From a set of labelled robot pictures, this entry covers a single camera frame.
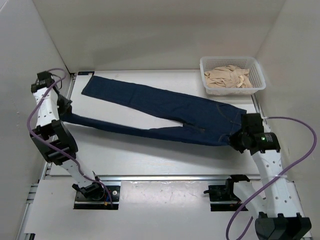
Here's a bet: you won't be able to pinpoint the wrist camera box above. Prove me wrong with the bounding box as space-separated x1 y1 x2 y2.
37 71 52 81
241 113 265 135

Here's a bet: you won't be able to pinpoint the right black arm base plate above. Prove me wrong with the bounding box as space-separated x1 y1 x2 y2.
203 179 242 212

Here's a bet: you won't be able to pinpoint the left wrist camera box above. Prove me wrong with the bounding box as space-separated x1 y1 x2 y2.
37 71 52 81

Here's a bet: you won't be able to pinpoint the beige trousers in basket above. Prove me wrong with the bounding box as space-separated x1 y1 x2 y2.
204 65 253 89

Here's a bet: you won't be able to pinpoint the blue label sticker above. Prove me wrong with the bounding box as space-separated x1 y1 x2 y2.
77 71 95 76

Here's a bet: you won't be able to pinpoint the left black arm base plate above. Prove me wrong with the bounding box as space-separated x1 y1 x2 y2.
72 184 121 210

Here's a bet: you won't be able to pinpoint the dark blue denim trousers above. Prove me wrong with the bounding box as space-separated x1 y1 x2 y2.
60 75 247 146

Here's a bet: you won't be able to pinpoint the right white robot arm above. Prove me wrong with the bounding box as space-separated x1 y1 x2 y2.
224 113 318 240

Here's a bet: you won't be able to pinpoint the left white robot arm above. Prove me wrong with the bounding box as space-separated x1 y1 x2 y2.
27 70 106 201

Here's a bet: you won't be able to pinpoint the white plastic mesh basket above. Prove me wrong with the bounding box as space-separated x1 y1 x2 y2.
199 56 266 96

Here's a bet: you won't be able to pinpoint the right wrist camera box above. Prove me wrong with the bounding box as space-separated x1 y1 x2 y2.
241 113 265 135

